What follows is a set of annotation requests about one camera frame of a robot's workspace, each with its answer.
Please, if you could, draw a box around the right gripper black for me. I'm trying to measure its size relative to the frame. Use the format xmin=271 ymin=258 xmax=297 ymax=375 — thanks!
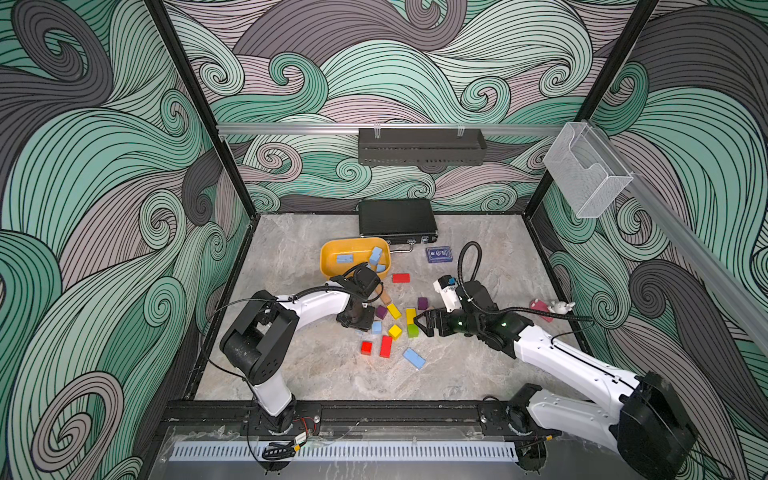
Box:
xmin=412 ymin=304 xmax=483 ymax=337

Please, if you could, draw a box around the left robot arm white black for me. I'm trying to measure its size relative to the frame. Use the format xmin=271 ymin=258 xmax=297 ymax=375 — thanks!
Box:
xmin=219 ymin=263 xmax=383 ymax=433

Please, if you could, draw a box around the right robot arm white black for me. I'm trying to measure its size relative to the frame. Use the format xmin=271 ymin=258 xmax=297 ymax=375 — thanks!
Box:
xmin=414 ymin=272 xmax=700 ymax=479

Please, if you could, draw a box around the yellow long block right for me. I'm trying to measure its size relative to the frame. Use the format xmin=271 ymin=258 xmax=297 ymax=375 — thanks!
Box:
xmin=406 ymin=308 xmax=417 ymax=325

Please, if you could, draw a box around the yellow cube lower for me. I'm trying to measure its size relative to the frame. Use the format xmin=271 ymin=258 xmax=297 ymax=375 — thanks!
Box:
xmin=388 ymin=325 xmax=402 ymax=340

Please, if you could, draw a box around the red cube bottom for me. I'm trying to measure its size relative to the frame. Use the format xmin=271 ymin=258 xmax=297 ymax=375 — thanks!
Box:
xmin=360 ymin=341 xmax=373 ymax=356

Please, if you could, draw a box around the yellow block centre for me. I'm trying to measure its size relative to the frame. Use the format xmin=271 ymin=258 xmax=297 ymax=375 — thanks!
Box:
xmin=387 ymin=303 xmax=402 ymax=320

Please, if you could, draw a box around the red long block bottom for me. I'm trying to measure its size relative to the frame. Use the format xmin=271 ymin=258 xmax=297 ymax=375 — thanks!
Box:
xmin=379 ymin=335 xmax=393 ymax=359

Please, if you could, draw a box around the red flat block top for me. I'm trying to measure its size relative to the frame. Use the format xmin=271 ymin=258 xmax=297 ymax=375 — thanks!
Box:
xmin=391 ymin=273 xmax=411 ymax=284

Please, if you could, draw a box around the yellow plastic bin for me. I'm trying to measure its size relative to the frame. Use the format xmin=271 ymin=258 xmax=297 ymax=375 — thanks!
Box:
xmin=320 ymin=237 xmax=392 ymax=279

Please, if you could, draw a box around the blue card deck box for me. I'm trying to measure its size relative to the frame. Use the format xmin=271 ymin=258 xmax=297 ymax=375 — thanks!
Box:
xmin=425 ymin=246 xmax=453 ymax=264

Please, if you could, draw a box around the black ribbed case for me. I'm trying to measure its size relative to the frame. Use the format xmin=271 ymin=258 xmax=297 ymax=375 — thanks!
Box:
xmin=357 ymin=199 xmax=438 ymax=245

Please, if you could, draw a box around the pink and white toy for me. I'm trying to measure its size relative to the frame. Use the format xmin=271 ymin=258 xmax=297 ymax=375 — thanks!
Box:
xmin=530 ymin=299 xmax=575 ymax=315

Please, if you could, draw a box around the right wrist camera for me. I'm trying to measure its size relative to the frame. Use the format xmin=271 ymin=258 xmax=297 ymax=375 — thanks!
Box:
xmin=433 ymin=275 xmax=461 ymax=313

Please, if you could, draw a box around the black wall shelf tray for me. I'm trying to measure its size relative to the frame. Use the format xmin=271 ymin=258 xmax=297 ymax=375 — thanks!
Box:
xmin=357 ymin=129 xmax=488 ymax=168

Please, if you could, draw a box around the clear acrylic wall holder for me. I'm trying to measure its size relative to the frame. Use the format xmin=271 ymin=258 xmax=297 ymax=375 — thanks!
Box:
xmin=544 ymin=121 xmax=633 ymax=219

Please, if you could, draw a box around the white slotted cable duct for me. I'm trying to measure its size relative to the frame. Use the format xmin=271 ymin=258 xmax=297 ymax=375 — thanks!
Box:
xmin=169 ymin=440 xmax=518 ymax=463

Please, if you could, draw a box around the aluminium rail back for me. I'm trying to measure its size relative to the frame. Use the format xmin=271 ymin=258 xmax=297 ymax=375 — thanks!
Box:
xmin=216 ymin=122 xmax=563 ymax=137

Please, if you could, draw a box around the aluminium rail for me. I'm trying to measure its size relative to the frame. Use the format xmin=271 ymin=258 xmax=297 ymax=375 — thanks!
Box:
xmin=216 ymin=122 xmax=563 ymax=137
xmin=583 ymin=121 xmax=767 ymax=352

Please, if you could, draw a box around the aluminium rail right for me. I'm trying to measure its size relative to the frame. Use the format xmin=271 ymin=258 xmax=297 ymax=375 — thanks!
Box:
xmin=583 ymin=121 xmax=767 ymax=352

